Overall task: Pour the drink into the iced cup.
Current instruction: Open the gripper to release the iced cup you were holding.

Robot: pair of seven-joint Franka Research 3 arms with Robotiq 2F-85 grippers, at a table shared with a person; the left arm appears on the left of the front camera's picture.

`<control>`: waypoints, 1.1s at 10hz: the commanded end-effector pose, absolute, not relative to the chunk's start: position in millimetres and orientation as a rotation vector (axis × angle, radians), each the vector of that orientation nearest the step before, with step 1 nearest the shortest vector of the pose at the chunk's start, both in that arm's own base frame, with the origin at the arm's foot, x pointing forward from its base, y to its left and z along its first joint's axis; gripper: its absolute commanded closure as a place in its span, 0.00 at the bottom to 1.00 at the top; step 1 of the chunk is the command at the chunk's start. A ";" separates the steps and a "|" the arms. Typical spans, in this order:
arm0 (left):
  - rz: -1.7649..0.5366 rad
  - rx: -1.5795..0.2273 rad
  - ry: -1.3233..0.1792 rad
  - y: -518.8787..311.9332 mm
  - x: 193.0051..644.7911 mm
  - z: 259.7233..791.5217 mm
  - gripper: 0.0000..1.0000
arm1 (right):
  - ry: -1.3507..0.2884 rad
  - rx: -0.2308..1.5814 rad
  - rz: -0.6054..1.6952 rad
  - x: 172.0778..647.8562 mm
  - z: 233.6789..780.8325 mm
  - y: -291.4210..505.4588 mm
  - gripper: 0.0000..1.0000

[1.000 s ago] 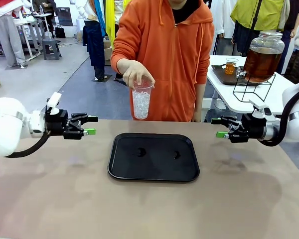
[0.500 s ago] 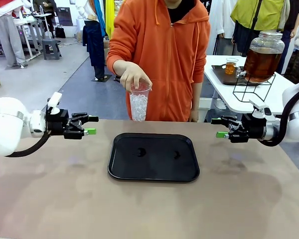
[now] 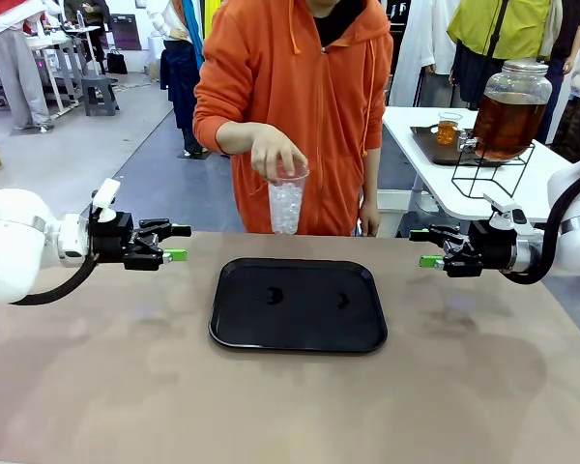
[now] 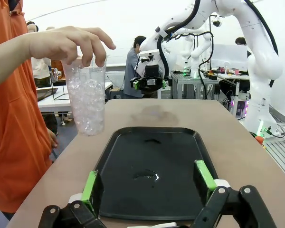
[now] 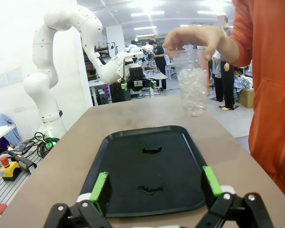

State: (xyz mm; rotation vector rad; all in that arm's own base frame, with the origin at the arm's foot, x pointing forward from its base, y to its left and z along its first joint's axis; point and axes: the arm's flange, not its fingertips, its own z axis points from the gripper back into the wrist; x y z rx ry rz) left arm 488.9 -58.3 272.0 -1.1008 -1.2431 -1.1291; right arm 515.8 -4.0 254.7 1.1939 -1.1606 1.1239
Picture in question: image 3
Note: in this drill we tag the white table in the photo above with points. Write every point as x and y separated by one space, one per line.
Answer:
536 186

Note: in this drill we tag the black plastic serving tray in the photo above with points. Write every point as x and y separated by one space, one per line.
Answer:
295 321

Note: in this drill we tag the clear plastic cup with ice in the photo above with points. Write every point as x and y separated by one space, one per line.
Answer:
286 208

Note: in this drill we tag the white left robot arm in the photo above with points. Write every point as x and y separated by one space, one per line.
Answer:
9 241

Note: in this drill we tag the glass tea drink dispenser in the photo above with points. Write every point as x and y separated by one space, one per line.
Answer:
507 121

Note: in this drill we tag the figure in grey trousers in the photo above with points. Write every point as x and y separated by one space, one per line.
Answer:
19 72

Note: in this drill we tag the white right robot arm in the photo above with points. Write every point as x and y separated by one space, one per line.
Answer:
577 241

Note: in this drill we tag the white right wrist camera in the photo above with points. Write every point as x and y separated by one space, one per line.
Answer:
507 212

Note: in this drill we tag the person's right forearm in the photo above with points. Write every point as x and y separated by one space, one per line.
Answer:
227 137

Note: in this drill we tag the white workshop desk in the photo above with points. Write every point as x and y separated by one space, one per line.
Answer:
53 41

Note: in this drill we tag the black bag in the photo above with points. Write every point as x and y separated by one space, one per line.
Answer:
117 62

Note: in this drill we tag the grey step stool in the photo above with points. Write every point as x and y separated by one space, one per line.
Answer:
99 89

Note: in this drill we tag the person's left forearm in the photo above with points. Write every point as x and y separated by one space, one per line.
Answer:
371 176

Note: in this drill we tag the clear cup of tea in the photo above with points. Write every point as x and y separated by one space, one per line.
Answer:
448 133

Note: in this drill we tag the brown serving tray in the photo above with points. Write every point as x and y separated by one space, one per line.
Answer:
430 145

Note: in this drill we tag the mannequin in dark clothes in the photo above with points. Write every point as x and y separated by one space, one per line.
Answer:
568 38

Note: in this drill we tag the dark purple sign board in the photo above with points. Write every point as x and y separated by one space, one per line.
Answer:
125 31

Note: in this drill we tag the person's right hand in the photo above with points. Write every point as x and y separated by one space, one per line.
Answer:
275 152

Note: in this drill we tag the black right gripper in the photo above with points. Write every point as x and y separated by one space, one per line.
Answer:
495 249

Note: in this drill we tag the person in orange hoodie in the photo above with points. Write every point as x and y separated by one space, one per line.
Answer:
295 121

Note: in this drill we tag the white hanging garment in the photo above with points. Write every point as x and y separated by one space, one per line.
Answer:
420 48

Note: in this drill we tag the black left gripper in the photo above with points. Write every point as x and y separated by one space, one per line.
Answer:
111 239

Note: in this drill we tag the person's left hand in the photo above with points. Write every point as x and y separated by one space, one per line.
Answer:
370 220

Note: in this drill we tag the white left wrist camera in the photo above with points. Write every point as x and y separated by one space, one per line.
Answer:
105 198

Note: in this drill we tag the mannequin with yellow-green jacket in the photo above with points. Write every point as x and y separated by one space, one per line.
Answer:
502 29

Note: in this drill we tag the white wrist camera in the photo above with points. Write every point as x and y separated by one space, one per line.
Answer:
507 212
105 198

